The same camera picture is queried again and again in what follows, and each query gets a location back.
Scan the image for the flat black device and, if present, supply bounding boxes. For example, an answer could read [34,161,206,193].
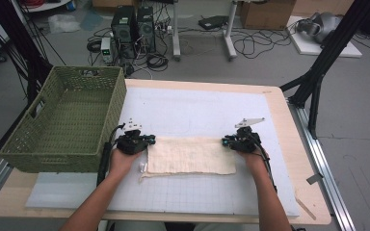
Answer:
[198,14,229,31]

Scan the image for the green woven basket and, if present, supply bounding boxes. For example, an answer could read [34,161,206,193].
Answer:
[0,65,128,174]

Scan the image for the aluminium rail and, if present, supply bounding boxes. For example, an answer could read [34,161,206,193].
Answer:
[288,102,357,231]

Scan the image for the slim black computer tower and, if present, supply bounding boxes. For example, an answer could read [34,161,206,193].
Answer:
[136,6,157,54]

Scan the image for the thin wooden stick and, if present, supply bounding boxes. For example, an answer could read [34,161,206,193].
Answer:
[297,196,318,221]

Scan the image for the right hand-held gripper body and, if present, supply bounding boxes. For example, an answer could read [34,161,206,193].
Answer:
[232,117,266,154]

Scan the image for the right hand-held gripper cable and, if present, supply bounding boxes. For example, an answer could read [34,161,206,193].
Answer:
[253,134,279,193]

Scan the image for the white floor board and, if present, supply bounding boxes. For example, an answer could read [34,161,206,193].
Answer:
[287,15,363,59]

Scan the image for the brown cardboard box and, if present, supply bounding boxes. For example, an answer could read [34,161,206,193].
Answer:
[240,0,298,31]

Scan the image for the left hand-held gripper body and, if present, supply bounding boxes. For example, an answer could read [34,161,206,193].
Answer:
[115,117,148,156]

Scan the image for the large black computer tower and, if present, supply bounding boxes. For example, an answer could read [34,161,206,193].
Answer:
[110,5,139,60]

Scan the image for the person's left hand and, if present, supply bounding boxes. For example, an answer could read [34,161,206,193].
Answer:
[108,147,142,181]

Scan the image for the black metal frame stand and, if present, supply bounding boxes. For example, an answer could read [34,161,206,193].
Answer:
[278,0,370,140]

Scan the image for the coiled black cables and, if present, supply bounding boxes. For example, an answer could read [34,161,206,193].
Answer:
[86,27,171,77]

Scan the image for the white desk leg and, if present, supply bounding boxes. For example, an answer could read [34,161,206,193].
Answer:
[172,0,182,62]
[224,0,239,61]

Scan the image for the hand-held gripper cable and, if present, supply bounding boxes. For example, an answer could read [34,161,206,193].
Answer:
[253,134,279,193]
[96,123,125,188]

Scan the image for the person's right hand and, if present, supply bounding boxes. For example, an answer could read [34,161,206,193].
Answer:
[237,147,271,178]

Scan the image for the clear plastic bag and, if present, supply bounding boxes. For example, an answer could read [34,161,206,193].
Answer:
[47,13,82,35]

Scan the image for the cream printed cloth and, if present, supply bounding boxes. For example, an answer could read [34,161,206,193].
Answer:
[140,136,238,184]

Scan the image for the white power supply box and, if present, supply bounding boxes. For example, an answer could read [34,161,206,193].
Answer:
[100,37,116,64]

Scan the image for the loose black floor cables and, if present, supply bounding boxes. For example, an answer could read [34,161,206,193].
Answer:
[230,27,298,61]

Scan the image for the white grid mat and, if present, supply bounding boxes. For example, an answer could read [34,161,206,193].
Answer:
[25,86,301,218]

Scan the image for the left hand-held gripper cable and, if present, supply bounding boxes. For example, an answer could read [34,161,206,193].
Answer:
[96,123,125,188]

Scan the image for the small grey bracket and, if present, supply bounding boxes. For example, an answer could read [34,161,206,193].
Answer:
[305,172,324,186]

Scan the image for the black metal frame with cables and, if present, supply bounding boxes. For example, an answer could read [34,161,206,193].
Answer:
[0,0,55,104]

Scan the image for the grey headset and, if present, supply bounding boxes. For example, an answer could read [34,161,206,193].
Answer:
[295,12,343,44]

